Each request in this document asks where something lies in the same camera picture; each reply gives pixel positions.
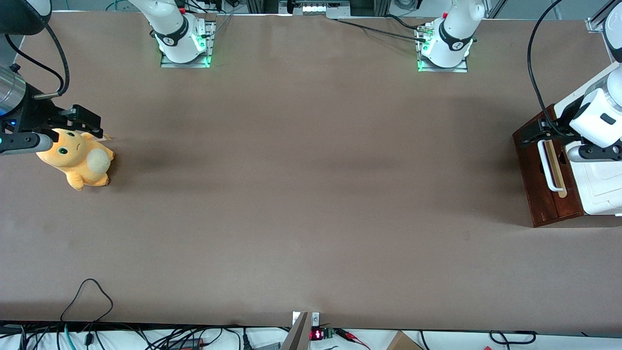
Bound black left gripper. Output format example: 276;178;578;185
520;105;580;148

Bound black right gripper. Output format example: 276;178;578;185
5;83;104;142

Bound white drawer handle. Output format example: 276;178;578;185
537;140;564;193

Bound orange plush toy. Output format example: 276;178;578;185
35;128;115;191

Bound white plastic box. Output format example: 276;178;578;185
554;62;622;217

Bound black power adapter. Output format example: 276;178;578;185
168;338;206;350

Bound brown cardboard box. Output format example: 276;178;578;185
386;331;424;350

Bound lit device on rack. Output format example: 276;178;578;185
278;0;351;19

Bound grey wooden beam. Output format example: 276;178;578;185
279;311;312;350

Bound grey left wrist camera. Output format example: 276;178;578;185
565;143;622;162

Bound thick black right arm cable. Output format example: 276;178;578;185
44;22;70;95

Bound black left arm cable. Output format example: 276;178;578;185
527;0;571;139

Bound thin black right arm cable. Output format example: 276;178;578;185
4;34;65;82

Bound aluminium frame profile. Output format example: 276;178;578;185
586;0;622;34

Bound short black table cable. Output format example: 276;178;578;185
385;14;421;32

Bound long black table cable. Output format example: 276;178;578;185
334;18;429;43

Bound black flat looped cable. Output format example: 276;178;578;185
488;330;538;346

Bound red clip wire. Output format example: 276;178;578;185
338;329;372;350

